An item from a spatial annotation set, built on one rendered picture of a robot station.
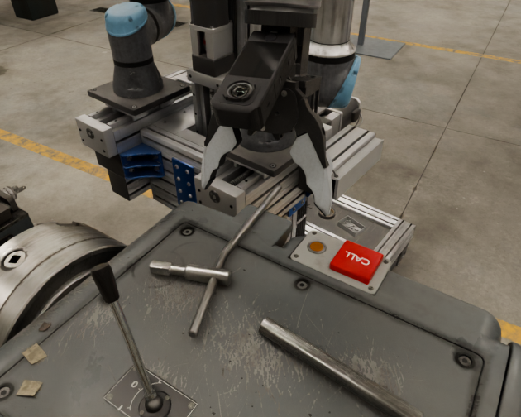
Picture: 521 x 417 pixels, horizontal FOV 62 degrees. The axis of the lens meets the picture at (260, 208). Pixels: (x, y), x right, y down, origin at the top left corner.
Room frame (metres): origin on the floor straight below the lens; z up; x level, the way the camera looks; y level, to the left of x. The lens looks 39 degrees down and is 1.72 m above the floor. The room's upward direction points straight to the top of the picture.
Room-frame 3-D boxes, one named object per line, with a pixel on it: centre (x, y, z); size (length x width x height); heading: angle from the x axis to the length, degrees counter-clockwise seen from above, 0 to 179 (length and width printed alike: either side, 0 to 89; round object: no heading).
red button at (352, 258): (0.44, -0.14, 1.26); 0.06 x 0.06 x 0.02; 58
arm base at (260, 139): (0.98, -0.01, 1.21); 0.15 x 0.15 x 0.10
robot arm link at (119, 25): (1.29, 0.37, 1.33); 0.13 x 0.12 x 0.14; 163
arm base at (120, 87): (1.29, 0.38, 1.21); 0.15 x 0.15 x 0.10
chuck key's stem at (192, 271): (0.42, 0.10, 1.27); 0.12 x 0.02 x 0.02; 79
